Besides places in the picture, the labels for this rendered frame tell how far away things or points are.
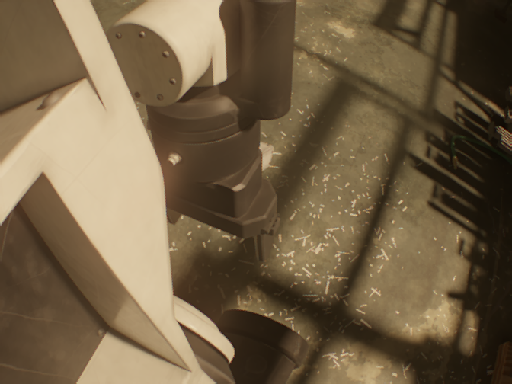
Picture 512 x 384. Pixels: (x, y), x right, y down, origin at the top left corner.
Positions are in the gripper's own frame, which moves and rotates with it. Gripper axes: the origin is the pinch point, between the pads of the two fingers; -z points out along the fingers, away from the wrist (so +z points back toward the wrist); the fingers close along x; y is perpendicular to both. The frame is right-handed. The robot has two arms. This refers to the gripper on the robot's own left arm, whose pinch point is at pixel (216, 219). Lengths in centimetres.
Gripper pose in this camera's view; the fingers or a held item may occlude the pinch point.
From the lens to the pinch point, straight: 43.9
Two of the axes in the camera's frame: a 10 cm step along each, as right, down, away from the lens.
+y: 4.2, -7.2, 5.6
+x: 9.1, 3.3, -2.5
